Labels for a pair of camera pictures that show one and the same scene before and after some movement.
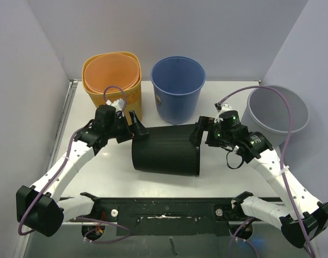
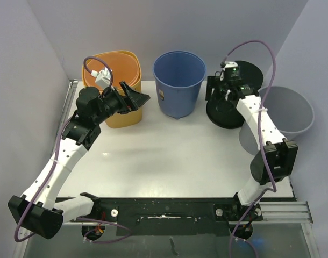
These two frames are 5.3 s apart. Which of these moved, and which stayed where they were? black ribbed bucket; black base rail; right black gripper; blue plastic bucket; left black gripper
Moved: black ribbed bucket; blue plastic bucket; right black gripper; left black gripper
Stayed: black base rail
